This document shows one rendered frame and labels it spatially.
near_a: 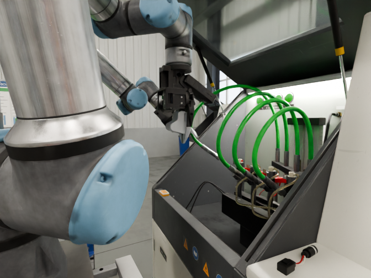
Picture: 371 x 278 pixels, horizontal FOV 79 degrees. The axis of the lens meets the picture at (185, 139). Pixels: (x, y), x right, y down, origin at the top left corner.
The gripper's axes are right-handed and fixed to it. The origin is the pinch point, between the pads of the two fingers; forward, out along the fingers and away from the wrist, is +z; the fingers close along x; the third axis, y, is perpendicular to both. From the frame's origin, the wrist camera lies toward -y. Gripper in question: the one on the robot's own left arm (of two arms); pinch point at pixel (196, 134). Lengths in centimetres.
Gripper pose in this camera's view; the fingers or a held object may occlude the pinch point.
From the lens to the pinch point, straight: 93.7
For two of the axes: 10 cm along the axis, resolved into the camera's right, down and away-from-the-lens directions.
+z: 6.5, 7.3, -2.2
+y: -7.4, 6.7, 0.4
